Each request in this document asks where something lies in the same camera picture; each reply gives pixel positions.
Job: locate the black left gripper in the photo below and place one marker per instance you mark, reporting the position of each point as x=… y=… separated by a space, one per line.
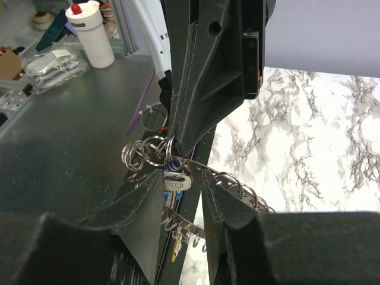
x=217 y=53

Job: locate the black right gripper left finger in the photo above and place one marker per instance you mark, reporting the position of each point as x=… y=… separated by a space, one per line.
x=116 y=245

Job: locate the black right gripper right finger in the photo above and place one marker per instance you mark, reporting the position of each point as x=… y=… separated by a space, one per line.
x=246 y=247

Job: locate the blue tag key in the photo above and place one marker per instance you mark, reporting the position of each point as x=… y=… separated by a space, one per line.
x=177 y=180

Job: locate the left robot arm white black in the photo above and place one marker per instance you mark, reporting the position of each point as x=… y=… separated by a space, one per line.
x=151 y=19

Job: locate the yellow key tag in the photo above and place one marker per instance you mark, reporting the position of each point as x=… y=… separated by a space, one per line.
x=176 y=249

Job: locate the white tumbler red cap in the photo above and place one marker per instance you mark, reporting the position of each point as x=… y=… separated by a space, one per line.
x=87 y=21

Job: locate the clear plastic bag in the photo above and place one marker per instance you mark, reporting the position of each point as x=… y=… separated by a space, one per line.
x=53 y=66

